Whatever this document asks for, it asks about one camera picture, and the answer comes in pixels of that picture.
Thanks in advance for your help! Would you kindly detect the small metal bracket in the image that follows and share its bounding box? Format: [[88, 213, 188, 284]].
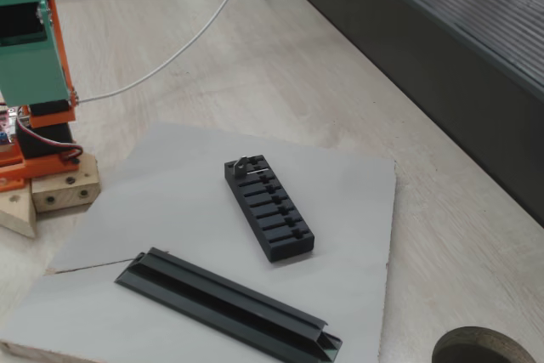
[[231, 155, 269, 179]]

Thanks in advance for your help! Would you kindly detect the black slotted holder block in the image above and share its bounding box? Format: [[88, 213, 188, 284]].
[[224, 153, 316, 264]]

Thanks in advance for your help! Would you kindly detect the red controller circuit board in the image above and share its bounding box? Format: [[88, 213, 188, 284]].
[[0, 103, 20, 148]]

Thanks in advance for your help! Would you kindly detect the wooden beam with screws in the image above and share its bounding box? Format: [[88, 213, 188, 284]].
[[31, 154, 101, 213]]

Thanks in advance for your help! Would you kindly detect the light wooden bevelled block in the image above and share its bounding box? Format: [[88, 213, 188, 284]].
[[0, 179, 37, 239]]

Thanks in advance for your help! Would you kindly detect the grey flat board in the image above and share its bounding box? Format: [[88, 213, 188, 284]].
[[0, 121, 397, 363]]

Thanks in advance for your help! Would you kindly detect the glass partition with blinds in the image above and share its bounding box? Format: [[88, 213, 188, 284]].
[[346, 0, 544, 99]]

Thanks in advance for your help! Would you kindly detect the white cable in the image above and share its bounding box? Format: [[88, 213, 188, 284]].
[[77, 0, 257, 105]]

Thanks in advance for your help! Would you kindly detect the red white black servo wire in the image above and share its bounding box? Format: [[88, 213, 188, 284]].
[[15, 118, 84, 165]]

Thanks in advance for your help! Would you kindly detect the long black rail profile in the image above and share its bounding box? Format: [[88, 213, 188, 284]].
[[113, 247, 343, 363]]

